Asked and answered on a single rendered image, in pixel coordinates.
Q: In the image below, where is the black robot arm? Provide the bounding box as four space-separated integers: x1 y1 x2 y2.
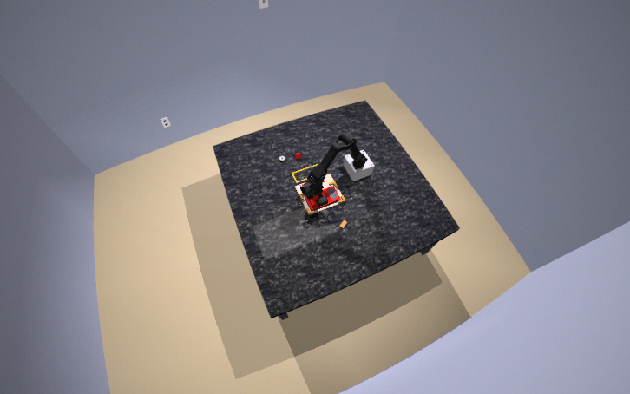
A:
300 132 368 200

